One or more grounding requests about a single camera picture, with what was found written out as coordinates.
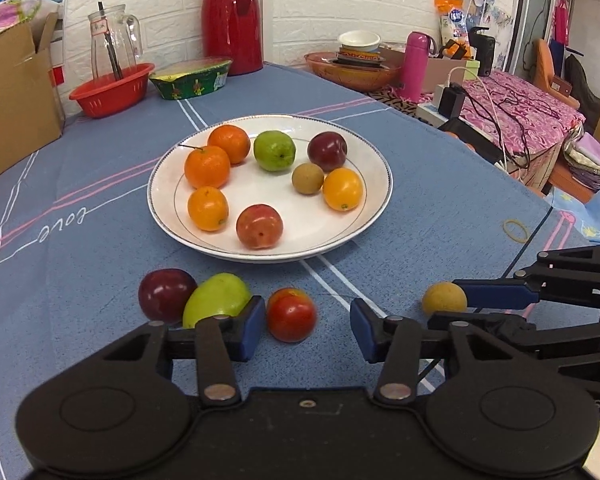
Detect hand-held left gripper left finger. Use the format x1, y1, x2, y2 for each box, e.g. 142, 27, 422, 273
100, 296, 267, 408

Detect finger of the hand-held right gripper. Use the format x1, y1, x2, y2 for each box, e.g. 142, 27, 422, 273
452, 246, 600, 313
427, 310, 600, 418

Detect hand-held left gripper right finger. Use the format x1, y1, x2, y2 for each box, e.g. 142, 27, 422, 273
350, 297, 503, 405

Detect red tomato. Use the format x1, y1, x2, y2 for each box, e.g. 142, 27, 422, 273
266, 288, 318, 344

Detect elongated green fruit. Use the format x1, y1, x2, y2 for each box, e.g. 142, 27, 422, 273
182, 273, 253, 330

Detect yellow-brown longan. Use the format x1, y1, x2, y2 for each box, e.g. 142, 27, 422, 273
291, 163, 325, 195
422, 282, 468, 315

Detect white plate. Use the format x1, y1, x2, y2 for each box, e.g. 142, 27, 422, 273
146, 113, 394, 263

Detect dark red plum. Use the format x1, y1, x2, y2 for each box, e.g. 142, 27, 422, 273
307, 131, 348, 173
138, 268, 198, 324

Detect red apple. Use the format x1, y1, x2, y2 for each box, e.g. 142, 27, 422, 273
236, 204, 284, 251

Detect yellow-orange citrus fruit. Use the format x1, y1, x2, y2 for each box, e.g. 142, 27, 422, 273
322, 168, 364, 212

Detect orange tangerine with stem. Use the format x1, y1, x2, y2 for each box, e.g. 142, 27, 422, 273
178, 143, 231, 189

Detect round green fruit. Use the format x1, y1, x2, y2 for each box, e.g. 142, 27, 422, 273
253, 130, 297, 172

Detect yellow rubber band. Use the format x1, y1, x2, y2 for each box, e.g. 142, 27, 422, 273
502, 220, 531, 244

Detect light blue cloth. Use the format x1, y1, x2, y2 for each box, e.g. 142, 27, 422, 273
545, 182, 600, 247

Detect black flat device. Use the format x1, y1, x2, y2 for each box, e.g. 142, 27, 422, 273
440, 117, 507, 165

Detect folded cloths stack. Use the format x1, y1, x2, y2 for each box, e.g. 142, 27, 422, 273
562, 125, 600, 193

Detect pink floral cloth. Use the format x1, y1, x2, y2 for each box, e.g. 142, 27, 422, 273
460, 70, 587, 192

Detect white power strip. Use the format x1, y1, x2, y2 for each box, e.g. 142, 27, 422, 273
416, 101, 496, 137

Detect blue striped tablecloth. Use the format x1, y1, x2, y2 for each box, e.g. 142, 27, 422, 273
0, 62, 588, 476

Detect black charger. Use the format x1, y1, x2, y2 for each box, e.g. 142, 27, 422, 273
437, 85, 467, 119

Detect black patterned cloth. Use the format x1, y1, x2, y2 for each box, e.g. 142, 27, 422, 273
367, 85, 432, 119

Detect orange chair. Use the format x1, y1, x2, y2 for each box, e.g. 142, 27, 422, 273
532, 37, 582, 111

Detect small cardboard box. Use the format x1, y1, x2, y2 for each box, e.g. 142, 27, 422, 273
380, 46, 481, 87

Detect pink thermos bottle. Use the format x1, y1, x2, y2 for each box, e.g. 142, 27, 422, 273
399, 31, 437, 104

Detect black countertop appliance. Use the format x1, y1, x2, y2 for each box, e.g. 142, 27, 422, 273
467, 26, 497, 77

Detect orange glass bowl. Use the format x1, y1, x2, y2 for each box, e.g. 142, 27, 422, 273
304, 51, 402, 93

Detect green printed bowl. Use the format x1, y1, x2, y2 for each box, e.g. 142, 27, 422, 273
148, 57, 233, 102

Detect red plastic basket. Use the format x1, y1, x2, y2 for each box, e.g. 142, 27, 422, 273
69, 62, 156, 119

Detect stacked patterned bowls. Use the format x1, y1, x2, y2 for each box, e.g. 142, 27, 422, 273
336, 47, 388, 68

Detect orange snack bag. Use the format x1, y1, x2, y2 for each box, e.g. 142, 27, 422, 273
434, 0, 474, 48

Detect red thermos jug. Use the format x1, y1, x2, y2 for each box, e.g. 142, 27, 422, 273
201, 0, 265, 77

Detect glass pitcher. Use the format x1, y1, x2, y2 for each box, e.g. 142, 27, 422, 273
87, 4, 144, 81

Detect dark utensil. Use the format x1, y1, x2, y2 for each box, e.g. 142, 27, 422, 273
97, 1, 125, 81

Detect floral printed cloth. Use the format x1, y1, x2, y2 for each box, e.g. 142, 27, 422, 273
0, 0, 62, 46

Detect white cable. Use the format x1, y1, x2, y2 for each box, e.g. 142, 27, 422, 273
445, 66, 508, 163

